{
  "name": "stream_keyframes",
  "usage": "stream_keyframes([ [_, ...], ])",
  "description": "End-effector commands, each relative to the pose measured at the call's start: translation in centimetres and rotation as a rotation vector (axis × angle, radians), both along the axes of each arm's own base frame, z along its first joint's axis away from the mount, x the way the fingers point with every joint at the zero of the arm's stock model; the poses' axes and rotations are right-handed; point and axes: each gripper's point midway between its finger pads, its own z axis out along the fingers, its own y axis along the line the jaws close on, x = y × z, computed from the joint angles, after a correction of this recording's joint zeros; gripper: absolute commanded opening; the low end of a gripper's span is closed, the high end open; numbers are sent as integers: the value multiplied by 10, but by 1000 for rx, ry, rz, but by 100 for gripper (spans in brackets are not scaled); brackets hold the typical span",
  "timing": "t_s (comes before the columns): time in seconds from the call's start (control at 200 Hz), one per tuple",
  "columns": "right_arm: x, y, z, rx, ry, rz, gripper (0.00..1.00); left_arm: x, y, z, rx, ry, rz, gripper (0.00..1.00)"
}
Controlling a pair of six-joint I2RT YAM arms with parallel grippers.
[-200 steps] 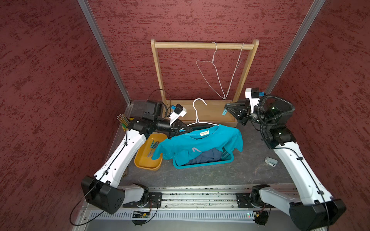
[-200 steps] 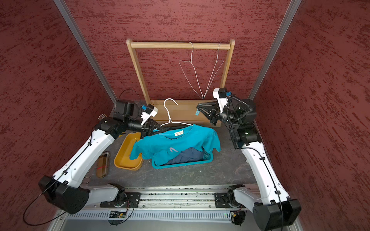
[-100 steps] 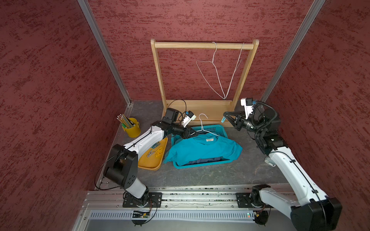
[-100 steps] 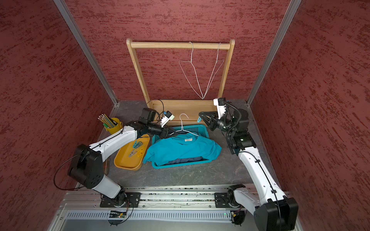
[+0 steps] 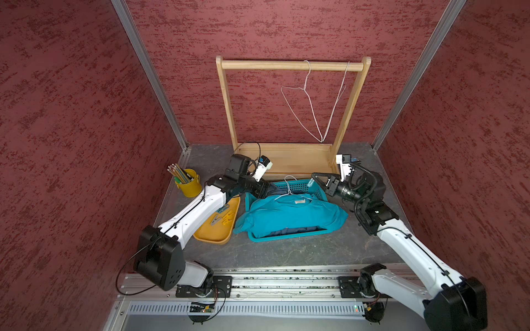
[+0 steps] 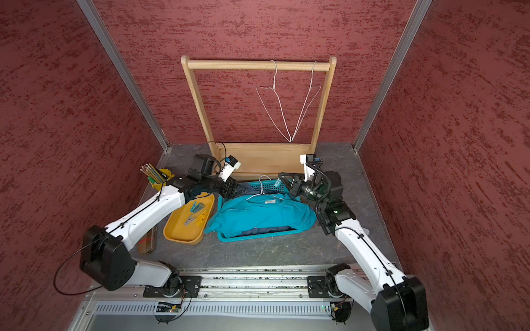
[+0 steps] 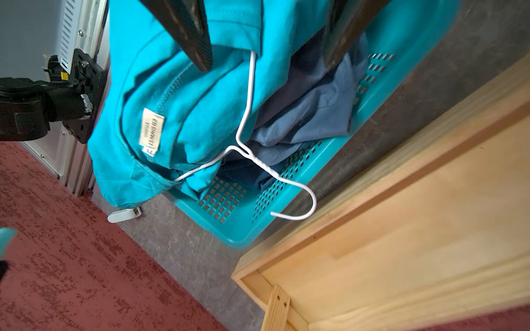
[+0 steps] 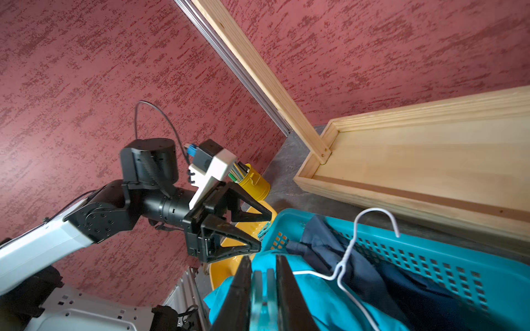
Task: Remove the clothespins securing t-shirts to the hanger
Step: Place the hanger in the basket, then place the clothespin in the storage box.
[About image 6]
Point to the grey-blue t-shirt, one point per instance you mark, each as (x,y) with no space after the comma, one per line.
(248,189)

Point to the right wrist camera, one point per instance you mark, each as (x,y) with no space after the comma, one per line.
(310,162)

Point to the wooden clothes rack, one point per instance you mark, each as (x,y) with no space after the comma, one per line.
(261,158)

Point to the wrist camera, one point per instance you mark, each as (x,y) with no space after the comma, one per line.
(310,162)
(230,166)

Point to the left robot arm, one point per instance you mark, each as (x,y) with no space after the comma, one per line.
(105,254)

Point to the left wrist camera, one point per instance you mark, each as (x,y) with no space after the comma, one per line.
(230,166)

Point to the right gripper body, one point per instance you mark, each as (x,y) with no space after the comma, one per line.
(302,187)

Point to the white wire hanger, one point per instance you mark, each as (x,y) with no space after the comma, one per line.
(305,106)
(273,96)
(261,190)

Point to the teal plastic basket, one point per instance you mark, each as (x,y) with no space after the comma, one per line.
(260,234)

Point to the yellow tray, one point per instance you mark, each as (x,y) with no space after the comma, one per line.
(176,231)

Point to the grey clothespin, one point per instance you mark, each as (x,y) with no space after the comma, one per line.
(190,219)
(200,204)

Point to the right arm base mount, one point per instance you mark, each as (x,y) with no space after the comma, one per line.
(323,288)

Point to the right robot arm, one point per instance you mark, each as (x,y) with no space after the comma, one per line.
(393,300)

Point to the coloured pencils bunch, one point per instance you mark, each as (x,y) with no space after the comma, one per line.
(154,175)

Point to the aluminium rail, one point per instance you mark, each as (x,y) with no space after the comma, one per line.
(255,292)

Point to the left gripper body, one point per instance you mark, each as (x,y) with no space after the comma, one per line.
(227,189)

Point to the brown transparent case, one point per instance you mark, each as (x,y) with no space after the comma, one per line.
(147,243)

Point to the teal t-shirt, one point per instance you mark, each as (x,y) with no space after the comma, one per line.
(248,212)

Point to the corner aluminium profile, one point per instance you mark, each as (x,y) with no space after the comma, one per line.
(96,22)
(414,22)

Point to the right corner aluminium profile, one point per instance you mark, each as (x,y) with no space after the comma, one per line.
(414,22)

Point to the yellow pencil cup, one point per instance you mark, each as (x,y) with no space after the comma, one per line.
(159,186)

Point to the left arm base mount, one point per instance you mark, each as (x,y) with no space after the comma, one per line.
(176,287)

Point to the left corner aluminium profile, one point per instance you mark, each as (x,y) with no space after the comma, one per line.
(96,22)

